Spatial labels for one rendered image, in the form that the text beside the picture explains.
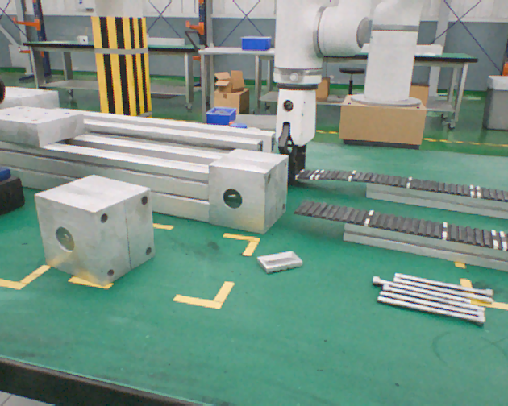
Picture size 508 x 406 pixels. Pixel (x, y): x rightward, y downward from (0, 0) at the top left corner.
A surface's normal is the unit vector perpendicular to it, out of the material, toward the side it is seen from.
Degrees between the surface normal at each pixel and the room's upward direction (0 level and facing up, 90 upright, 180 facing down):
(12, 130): 90
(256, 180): 90
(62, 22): 90
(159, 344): 0
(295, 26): 90
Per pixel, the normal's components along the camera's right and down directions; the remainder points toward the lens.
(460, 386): 0.02, -0.93
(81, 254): -0.50, 0.32
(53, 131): 0.92, 0.16
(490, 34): -0.26, 0.36
